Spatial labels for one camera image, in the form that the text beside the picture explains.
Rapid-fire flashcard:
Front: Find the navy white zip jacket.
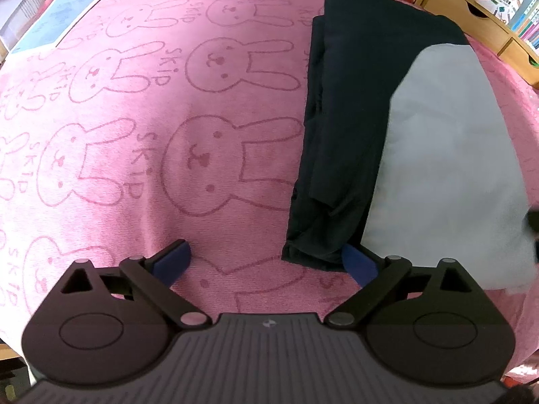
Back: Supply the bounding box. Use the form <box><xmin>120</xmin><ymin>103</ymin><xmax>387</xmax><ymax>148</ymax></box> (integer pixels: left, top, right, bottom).
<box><xmin>282</xmin><ymin>0</ymin><xmax>538</xmax><ymax>290</ymax></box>

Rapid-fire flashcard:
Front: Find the blue printed paper sheet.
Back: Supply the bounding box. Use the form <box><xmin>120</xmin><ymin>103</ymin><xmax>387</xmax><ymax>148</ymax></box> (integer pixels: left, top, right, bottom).
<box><xmin>9</xmin><ymin>0</ymin><xmax>100</xmax><ymax>55</ymax></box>

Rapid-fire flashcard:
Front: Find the pink bunny print towel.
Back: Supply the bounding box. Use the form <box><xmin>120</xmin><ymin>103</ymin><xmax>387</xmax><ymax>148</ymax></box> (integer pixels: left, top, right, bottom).
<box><xmin>0</xmin><ymin>0</ymin><xmax>539</xmax><ymax>381</ymax></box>

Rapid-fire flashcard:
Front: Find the wooden drawer organizer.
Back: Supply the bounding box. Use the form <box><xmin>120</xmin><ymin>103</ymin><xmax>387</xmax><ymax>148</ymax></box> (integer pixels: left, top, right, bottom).
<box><xmin>415</xmin><ymin>0</ymin><xmax>539</xmax><ymax>90</ymax></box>

